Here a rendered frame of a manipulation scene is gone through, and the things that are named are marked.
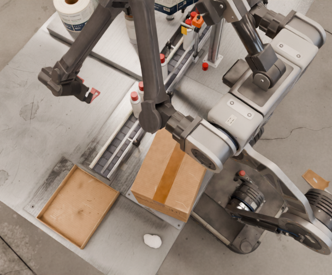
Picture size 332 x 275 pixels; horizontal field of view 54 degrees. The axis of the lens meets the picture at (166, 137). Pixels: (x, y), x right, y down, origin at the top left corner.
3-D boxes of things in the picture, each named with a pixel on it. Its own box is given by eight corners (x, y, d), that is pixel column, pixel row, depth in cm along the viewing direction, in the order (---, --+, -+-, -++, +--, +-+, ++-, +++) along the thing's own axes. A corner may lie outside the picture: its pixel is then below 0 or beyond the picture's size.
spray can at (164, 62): (161, 73, 173) (159, 49, 154) (170, 78, 172) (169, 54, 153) (156, 81, 171) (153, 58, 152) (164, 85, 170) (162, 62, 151)
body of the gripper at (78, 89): (72, 74, 131) (59, 74, 124) (90, 87, 128) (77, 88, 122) (67, 88, 133) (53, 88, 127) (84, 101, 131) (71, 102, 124)
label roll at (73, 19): (67, 3, 194) (59, -17, 180) (100, 6, 192) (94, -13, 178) (58, 29, 187) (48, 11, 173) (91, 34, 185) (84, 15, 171)
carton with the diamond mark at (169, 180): (162, 146, 161) (160, 124, 135) (208, 163, 156) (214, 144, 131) (138, 203, 151) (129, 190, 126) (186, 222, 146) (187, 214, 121)
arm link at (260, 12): (266, 19, 109) (273, 12, 111) (241, 5, 111) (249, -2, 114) (256, 40, 116) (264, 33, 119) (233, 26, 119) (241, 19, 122)
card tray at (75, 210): (77, 166, 161) (75, 163, 157) (120, 193, 155) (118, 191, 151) (38, 219, 152) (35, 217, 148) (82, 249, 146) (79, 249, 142)
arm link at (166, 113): (173, 119, 95) (182, 114, 100) (148, 100, 98) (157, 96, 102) (161, 142, 100) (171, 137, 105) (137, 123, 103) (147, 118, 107)
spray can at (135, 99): (137, 107, 166) (132, 87, 147) (146, 112, 165) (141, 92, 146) (131, 115, 164) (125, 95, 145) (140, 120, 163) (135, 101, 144)
